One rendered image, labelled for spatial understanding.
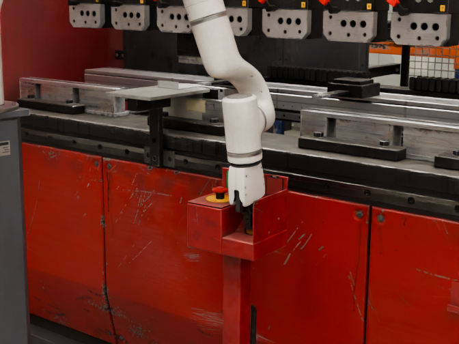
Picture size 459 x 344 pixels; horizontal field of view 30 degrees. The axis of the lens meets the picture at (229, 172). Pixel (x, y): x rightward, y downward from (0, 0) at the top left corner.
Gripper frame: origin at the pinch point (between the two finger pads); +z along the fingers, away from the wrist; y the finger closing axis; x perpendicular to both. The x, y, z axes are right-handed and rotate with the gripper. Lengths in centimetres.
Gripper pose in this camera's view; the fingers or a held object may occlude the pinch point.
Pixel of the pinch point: (251, 220)
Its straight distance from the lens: 211.6
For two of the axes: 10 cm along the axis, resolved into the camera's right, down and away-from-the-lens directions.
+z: 0.9, 9.5, 3.0
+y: -5.5, 3.0, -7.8
